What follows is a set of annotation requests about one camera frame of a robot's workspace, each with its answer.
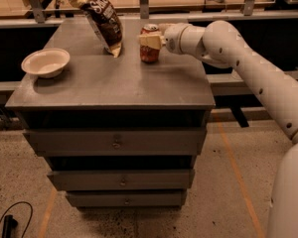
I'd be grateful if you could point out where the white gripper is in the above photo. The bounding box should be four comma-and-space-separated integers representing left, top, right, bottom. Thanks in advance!
138, 23, 189, 55

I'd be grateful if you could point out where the red coke can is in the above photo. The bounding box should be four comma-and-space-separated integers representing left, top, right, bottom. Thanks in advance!
140, 24, 160, 63

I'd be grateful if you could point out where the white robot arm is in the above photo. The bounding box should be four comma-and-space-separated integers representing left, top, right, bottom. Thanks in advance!
138, 21, 298, 238

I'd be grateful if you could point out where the white paper bowl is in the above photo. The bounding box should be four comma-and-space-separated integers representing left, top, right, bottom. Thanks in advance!
21, 48, 71, 78

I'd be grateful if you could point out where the brown chip bag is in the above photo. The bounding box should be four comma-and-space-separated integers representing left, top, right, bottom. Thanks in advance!
70, 0, 122, 58

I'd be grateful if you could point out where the grey drawer cabinet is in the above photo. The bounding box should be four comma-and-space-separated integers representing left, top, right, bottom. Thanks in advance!
5, 18, 217, 210

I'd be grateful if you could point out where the top grey drawer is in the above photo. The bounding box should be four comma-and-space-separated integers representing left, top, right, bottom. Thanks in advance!
24, 129, 207, 157

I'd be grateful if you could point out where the grey drawer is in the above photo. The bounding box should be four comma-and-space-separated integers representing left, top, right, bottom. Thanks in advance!
48, 170, 195, 191
24, 129, 207, 157
66, 189, 187, 207

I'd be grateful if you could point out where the middle grey drawer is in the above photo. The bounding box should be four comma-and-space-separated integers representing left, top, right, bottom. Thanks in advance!
48, 170, 195, 191

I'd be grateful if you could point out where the bottom grey drawer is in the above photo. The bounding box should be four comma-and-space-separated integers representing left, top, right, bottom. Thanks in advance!
66, 189, 187, 207

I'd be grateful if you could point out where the black device on floor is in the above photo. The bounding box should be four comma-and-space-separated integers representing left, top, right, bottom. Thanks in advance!
1, 214, 18, 238

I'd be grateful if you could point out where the black cable on floor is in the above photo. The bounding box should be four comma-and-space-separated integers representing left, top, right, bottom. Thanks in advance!
0, 200, 35, 238

